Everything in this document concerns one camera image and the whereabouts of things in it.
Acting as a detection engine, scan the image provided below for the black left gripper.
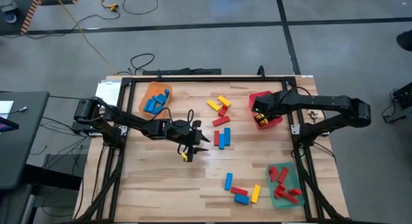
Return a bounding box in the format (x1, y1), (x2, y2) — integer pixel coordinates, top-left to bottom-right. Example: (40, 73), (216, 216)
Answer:
(162, 119), (211, 163)

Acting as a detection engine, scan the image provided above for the red plastic bin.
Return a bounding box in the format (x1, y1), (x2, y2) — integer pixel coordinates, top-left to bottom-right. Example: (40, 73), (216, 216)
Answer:
(248, 90), (284, 131)

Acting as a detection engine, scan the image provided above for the orange plastic bin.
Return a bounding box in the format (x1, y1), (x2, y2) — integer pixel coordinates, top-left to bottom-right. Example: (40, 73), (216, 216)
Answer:
(138, 80), (174, 120)

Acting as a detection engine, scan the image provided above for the red wooden arch block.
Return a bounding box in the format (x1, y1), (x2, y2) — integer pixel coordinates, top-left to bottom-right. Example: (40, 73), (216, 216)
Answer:
(273, 184), (286, 199)

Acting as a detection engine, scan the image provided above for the green plastic bin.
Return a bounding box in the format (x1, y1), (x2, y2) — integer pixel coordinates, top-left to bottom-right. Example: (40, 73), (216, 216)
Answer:
(265, 162), (305, 209)

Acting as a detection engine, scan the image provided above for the black power strip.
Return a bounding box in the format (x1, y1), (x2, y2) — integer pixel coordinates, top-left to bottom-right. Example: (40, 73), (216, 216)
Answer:
(142, 68), (223, 76)

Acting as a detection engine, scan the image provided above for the white paper booklet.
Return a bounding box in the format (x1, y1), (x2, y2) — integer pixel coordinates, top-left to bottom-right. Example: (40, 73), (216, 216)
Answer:
(95, 80), (123, 107)

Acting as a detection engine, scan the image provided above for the black power brick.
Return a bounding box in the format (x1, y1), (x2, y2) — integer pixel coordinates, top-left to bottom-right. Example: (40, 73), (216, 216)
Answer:
(71, 122), (93, 135)

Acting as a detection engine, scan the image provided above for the person's shoe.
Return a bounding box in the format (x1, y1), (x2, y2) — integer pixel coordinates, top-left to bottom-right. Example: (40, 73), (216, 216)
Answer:
(396, 30), (412, 52)

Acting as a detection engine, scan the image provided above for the black desk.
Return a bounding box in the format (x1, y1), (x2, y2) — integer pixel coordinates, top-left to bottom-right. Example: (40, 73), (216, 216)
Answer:
(0, 91), (51, 190)

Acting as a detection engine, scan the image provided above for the dark tablet screen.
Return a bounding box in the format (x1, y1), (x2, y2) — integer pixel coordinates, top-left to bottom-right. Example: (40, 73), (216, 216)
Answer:
(0, 116), (20, 133)

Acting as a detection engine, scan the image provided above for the white paper sheet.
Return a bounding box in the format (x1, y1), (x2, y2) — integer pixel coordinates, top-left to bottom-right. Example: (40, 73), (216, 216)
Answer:
(0, 100), (15, 120)

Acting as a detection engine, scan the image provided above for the large striped black floor mat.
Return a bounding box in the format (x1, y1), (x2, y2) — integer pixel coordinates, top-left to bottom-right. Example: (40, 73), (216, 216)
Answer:
(0, 0), (46, 35)

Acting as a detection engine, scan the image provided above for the person's leg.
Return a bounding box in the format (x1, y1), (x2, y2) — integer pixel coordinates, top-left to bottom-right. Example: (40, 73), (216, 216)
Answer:
(0, 0), (19, 24)

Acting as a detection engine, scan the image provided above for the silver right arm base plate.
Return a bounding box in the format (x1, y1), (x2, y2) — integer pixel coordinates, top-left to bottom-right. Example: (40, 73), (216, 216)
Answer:
(290, 123), (331, 136)

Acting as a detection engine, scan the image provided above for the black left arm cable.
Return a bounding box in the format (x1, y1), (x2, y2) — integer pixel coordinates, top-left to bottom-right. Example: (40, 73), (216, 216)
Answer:
(169, 109), (196, 128)

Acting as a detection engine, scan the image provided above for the black metal table frame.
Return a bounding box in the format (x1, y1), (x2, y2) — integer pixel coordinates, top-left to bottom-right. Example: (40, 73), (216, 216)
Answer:
(73, 75), (351, 223)

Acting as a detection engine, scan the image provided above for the looped black floor cable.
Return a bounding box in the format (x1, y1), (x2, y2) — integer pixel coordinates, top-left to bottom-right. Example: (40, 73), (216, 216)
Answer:
(129, 52), (156, 75)

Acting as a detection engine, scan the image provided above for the black equipment with cables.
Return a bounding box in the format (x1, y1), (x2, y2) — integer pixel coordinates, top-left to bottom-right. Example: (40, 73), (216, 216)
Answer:
(380, 82), (412, 124)

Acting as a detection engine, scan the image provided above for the long black floor cable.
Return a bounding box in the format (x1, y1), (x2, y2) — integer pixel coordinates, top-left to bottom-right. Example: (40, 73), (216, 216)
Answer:
(1, 0), (159, 39)

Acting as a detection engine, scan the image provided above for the yellow extension cable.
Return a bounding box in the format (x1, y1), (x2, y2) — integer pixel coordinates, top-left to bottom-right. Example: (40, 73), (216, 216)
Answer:
(51, 0), (120, 75)

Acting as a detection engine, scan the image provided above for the cable with silver plug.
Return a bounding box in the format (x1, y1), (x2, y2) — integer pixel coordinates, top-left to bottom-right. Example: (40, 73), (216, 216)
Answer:
(0, 106), (29, 116)

